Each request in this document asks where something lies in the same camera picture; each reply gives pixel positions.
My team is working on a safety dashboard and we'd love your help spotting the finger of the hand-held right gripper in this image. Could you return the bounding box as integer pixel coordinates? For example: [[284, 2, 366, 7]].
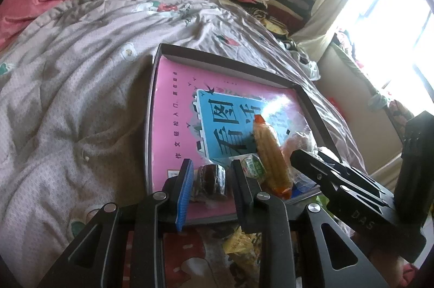
[[291, 149, 387, 207], [317, 150, 394, 198]]

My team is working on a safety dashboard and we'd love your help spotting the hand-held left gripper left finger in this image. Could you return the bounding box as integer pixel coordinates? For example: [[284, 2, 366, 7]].
[[37, 158, 195, 288]]

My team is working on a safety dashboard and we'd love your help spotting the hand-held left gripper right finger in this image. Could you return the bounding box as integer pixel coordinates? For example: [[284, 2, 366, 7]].
[[231, 161, 390, 288]]

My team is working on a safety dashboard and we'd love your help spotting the dark chocolate cake packet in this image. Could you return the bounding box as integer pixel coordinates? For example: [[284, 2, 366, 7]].
[[192, 164, 228, 204]]

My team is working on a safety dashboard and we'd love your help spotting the clear packet with green label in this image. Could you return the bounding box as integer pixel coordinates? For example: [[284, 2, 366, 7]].
[[237, 154, 267, 183]]

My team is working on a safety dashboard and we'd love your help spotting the clear crinkled plastic packet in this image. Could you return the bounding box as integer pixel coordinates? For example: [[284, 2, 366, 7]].
[[281, 132, 317, 160]]

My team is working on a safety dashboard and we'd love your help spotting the orange snack packet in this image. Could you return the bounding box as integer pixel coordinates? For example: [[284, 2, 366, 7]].
[[253, 114, 294, 200]]

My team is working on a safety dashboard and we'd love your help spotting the dark shallow cardboard box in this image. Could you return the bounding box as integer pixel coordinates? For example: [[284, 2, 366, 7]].
[[146, 43, 343, 227]]

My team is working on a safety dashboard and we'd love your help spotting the dark blue snack packet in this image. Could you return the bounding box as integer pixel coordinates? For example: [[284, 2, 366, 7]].
[[292, 169, 321, 197]]

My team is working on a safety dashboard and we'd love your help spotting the gold yellow snack packet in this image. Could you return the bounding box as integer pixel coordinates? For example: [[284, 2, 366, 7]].
[[222, 229, 263, 277]]

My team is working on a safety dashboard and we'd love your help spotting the beige furniture panel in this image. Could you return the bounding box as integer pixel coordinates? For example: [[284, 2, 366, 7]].
[[317, 44, 412, 173]]

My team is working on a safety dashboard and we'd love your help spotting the pink book with blue panel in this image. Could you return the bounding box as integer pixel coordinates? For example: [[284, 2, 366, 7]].
[[151, 56, 326, 222]]

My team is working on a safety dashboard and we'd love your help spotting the clear plastic bag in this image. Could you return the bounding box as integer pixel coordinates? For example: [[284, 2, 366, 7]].
[[298, 61, 321, 81]]

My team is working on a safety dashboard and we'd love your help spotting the bright window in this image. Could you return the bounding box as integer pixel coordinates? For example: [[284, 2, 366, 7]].
[[336, 0, 434, 126]]

